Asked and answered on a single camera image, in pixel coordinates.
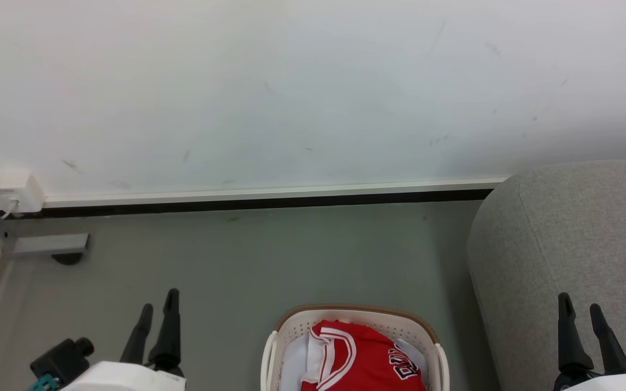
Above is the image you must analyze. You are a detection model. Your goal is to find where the white baseboard strip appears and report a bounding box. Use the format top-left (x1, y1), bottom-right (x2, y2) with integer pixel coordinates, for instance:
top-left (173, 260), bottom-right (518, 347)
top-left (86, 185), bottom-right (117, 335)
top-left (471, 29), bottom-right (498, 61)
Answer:
top-left (42, 176), bottom-right (509, 210)

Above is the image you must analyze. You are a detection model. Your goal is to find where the white perforated laundry basket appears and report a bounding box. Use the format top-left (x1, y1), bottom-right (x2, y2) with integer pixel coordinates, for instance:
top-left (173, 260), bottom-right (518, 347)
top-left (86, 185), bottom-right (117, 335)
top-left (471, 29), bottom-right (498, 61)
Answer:
top-left (260, 304), bottom-right (450, 391)

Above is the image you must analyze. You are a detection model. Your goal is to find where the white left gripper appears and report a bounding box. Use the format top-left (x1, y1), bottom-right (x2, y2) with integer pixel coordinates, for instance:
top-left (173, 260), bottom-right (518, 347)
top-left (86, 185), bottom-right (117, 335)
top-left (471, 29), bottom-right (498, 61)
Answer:
top-left (61, 288), bottom-right (187, 391)

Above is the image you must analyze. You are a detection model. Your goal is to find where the white wall socket box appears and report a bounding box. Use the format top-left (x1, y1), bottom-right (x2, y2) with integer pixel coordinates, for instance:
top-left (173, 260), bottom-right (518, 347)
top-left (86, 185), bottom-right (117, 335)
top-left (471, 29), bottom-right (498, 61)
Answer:
top-left (0, 169), bottom-right (46, 213)

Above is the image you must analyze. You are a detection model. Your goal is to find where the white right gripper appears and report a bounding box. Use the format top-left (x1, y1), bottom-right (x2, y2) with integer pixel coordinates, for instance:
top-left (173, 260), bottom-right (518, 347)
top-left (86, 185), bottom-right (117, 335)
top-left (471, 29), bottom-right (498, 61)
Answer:
top-left (554, 292), bottom-right (626, 391)

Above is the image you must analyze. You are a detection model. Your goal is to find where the grey metal frame foot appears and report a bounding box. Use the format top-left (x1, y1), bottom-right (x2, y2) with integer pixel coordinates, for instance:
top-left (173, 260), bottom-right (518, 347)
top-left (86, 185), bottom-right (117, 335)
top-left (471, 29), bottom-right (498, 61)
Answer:
top-left (0, 175), bottom-right (92, 266)

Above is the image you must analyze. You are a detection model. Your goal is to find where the grey fabric sofa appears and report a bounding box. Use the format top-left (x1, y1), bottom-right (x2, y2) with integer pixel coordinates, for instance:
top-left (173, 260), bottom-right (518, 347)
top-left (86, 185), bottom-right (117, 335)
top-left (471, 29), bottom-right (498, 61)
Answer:
top-left (466, 158), bottom-right (626, 391)

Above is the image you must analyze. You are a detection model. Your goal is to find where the white cloth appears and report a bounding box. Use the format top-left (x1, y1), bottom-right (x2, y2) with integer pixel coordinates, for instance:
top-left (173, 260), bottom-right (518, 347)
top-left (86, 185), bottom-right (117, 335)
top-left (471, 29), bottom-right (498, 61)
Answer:
top-left (279, 333), bottom-right (429, 391)

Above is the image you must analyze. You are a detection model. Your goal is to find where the red basketball jersey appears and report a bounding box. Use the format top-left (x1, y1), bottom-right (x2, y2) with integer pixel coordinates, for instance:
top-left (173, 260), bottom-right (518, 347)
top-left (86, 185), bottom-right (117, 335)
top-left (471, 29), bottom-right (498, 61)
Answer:
top-left (301, 319), bottom-right (428, 391)

